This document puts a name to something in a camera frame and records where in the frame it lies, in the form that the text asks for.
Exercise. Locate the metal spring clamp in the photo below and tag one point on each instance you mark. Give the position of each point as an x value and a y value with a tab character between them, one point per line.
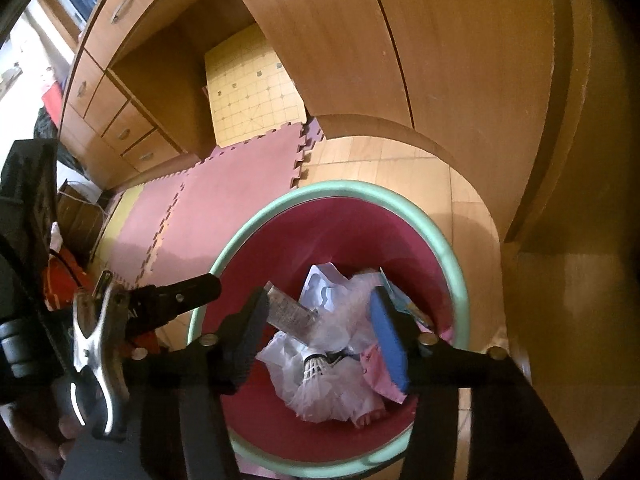
92	355

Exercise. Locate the red bin with green rim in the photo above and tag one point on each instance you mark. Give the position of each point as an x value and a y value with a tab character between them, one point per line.
350	240

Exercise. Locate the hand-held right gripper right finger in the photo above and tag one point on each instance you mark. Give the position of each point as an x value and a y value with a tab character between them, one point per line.
390	345

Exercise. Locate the yellow foam mat strip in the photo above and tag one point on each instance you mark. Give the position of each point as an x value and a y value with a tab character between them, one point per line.
120	210

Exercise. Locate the wooden cabinet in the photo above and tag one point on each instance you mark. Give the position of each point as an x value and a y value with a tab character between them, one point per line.
400	60

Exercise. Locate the pink foam puzzle mat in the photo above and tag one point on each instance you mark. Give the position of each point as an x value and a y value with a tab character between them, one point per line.
245	170
150	225

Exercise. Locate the pink snack packet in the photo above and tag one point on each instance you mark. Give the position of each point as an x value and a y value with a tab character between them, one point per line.
375	367

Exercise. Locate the brown cardboard box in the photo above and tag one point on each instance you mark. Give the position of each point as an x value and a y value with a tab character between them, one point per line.
80	215

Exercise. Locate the blue green snack packet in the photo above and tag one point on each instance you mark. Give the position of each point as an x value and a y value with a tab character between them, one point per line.
400	302

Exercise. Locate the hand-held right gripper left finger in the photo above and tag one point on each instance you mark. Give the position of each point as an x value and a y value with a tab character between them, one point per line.
245	345

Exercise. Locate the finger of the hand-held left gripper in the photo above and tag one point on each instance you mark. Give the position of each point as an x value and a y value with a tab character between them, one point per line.
185	291

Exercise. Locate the white printed plastic bag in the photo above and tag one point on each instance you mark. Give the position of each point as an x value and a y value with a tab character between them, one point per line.
280	360

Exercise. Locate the purple foam mat piece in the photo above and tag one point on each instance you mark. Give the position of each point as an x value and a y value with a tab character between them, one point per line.
315	132

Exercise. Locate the white shuttlecock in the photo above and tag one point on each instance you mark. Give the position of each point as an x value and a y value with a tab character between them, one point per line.
320	380

